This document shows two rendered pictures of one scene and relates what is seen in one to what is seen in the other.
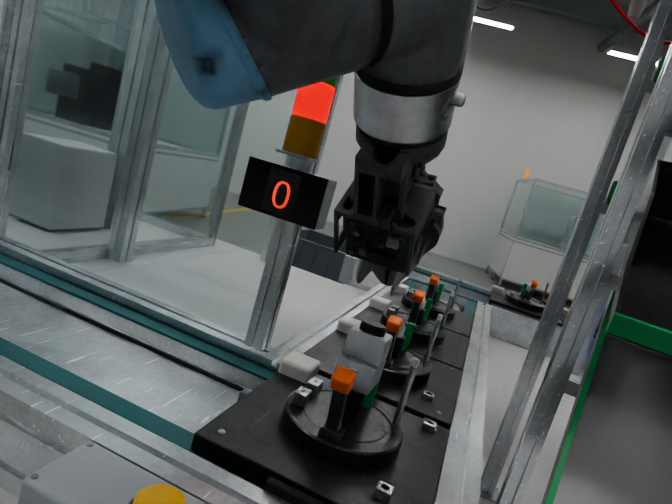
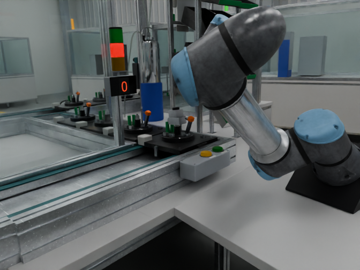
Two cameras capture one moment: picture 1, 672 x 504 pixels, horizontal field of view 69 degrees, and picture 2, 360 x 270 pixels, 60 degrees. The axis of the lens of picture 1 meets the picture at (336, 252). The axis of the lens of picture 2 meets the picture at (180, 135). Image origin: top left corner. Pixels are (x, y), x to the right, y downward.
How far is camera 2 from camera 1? 107 cm
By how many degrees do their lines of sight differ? 62
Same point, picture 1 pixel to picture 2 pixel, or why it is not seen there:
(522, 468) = (200, 122)
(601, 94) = not seen: outside the picture
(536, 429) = (200, 112)
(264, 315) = (121, 132)
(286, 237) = (119, 101)
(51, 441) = (168, 172)
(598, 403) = not seen: hidden behind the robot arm
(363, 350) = (180, 113)
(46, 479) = (195, 163)
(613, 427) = not seen: hidden behind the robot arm
